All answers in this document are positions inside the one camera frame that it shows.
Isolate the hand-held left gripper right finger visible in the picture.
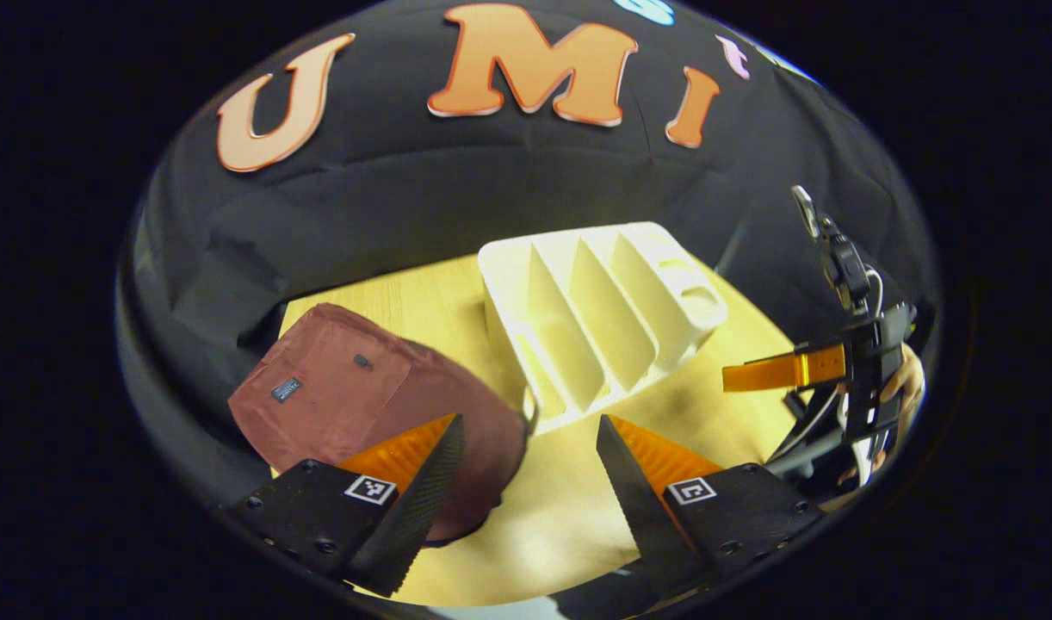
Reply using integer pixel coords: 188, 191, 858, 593
595, 413, 824, 604

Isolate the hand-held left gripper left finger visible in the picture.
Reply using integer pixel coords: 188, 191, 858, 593
220, 413, 467, 598

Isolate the maroon schoolbag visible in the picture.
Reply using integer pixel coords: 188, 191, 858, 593
227, 301, 531, 545

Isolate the white bookshelf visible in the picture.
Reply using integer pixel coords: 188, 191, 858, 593
477, 221, 729, 436

